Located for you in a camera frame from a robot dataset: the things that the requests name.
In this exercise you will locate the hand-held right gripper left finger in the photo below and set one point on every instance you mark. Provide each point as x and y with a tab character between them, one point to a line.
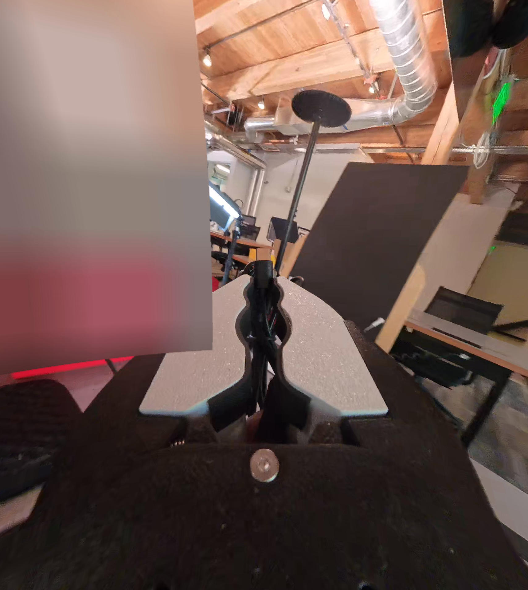
190	367

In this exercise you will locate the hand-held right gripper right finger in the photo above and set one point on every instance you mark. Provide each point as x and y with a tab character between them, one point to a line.
327	364

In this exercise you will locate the black stand with round base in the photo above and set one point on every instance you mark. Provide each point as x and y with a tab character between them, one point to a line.
322	109

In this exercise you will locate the dark light stand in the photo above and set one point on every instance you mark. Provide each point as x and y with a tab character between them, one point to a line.
232	249

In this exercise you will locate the black flat panel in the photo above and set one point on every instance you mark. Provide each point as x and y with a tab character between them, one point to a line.
373	239

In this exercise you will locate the black computer monitor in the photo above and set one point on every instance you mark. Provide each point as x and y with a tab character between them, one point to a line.
282	227

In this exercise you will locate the black office chair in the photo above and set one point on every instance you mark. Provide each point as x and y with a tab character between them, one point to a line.
462	305

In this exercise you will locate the wooden desk with black legs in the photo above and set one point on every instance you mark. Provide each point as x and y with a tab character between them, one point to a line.
476	345

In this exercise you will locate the bright light panel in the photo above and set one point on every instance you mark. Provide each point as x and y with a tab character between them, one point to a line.
221	198

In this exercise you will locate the ceiling spot lamp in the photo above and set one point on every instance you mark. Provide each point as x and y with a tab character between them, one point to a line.
207	59

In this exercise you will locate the green exit sign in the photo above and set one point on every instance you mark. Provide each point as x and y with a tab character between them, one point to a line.
502	98

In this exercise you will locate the silver air duct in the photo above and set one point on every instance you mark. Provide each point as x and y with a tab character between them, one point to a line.
406	59

